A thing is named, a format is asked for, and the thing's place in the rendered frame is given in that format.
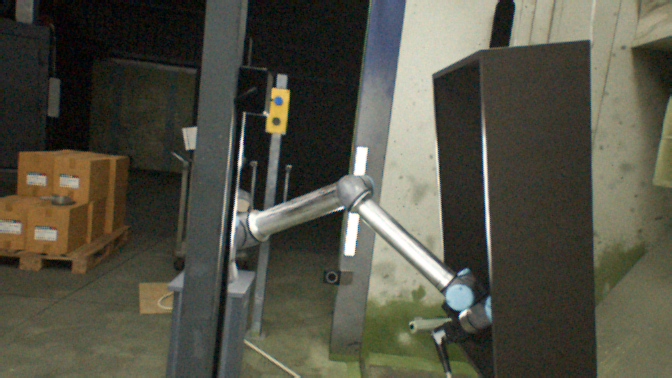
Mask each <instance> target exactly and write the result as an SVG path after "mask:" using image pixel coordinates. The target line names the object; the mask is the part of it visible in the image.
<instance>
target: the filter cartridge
mask: <svg viewBox="0 0 672 378"><path fill-rule="evenodd" d="M670 93H671V96H670V99H669V101H668V105H667V109H666V113H665V118H664V124H663V133H662V141H661V144H660V149H659V154H658V158H657V159H656V165H655V172H654V179H653V181H652V185H655V186H662V187H669V188H672V88H671V90H670Z"/></svg>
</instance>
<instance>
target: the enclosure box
mask: <svg viewBox="0 0 672 378"><path fill-rule="evenodd" d="M590 54H591V39H585V40H573V41H572V42H559V43H546V44H533V45H519V46H507V47H494V48H490V49H481V50H479V51H477V52H475V53H473V54H471V55H469V56H467V57H465V58H463V59H461V60H459V61H457V62H455V63H453V64H451V65H449V66H447V67H445V68H443V69H441V70H439V71H437V72H435V73H433V74H432V88H433V105H434V122H435V139H436V155H437V171H438V188H439V205H440V222H441V239H442V256H443V262H444V263H445V264H446V265H447V266H448V267H450V268H451V269H452V270H453V271H454V272H456V273H457V274H458V273H460V272H461V271H463V270H466V269H468V270H470V271H471V272H472V273H473V275H474V276H475V278H476V279H477V280H478V281H479V283H480V284H481V285H482V287H483V288H484V289H485V290H486V292H487V293H488V294H489V295H490V297H491V318H492V326H490V327H488V328H487V327H486V328H484V329H482V330H480V331H477V332H475V335H474V336H470V337H468V340H466V341H464V342H462V343H456V344H457V346H458V347H459V348H460V350H461V351H462V353H463V354H464V355H465V357H466V358H467V360H468V362H469V364H470V365H471V366H472V368H473V369H474V371H475V372H476V373H477V375H478V376H479V378H597V342H596V327H595V277H594V226H593V175H592V124H591V74H590Z"/></svg>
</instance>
